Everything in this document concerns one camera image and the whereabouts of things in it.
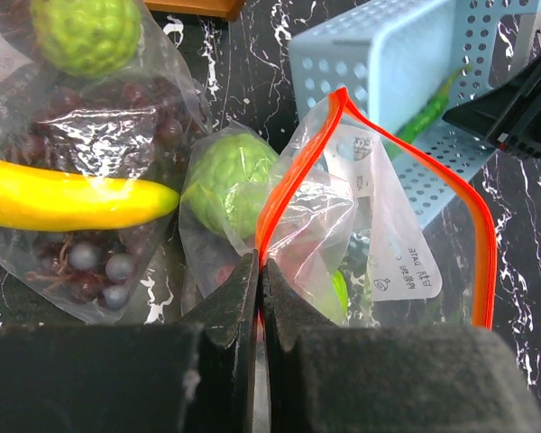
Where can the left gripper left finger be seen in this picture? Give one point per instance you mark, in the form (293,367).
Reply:
(193,375)

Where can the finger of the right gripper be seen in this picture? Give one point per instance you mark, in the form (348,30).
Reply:
(507,118)

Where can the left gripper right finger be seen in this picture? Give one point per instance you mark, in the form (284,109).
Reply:
(326,378)

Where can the green fake chili pepper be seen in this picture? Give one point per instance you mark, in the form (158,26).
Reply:
(431,111)

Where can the light blue plastic basket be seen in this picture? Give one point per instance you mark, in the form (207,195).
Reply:
(393,56)

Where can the zip bag red seal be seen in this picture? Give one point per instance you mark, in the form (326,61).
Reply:
(335,203)

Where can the green bumpy fake fruit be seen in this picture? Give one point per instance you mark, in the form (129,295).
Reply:
(227,183)

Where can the dark purple fake grapes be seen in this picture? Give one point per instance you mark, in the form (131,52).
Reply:
(120,149)

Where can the yellow fake banana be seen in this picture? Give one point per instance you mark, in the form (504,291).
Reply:
(54,201)

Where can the zip bag with grapes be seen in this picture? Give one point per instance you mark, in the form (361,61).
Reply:
(27,83)

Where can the green bumpy fruit left bag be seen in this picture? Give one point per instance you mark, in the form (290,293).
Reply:
(87,38)

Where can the wooden shelf rack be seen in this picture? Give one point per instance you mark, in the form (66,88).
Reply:
(225,9)

